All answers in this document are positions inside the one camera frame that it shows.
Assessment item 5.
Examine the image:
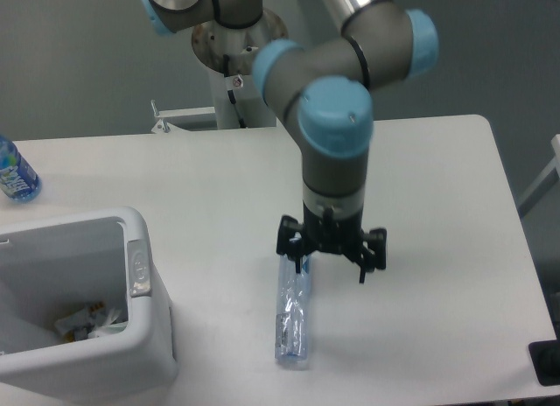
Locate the black clamp at table edge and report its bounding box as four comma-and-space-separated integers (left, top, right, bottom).
528, 339, 559, 387

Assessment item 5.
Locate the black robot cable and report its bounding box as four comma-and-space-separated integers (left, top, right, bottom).
221, 52, 247, 130

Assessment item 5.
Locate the clear empty plastic bottle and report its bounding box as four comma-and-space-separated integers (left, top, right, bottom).
275, 255, 312, 367

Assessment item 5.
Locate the blue labelled water bottle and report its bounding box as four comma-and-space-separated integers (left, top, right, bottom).
1, 136, 42, 203

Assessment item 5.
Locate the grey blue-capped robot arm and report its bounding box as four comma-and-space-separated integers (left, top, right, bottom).
141, 0, 439, 275

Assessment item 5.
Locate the white frame at right edge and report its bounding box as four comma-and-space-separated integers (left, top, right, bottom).
517, 134, 559, 218

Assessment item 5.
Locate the white pedestal base frame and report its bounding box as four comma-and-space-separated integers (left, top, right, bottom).
150, 100, 217, 134

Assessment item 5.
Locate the white robot pedestal with flange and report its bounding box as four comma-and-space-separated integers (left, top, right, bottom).
192, 9, 288, 130

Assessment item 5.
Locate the crumpled trash inside can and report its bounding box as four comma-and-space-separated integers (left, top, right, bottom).
54, 302, 128, 342

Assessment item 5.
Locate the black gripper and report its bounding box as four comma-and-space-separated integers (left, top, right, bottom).
276, 206, 388, 284

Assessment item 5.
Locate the white plastic trash can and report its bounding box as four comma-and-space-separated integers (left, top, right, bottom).
1, 207, 179, 403

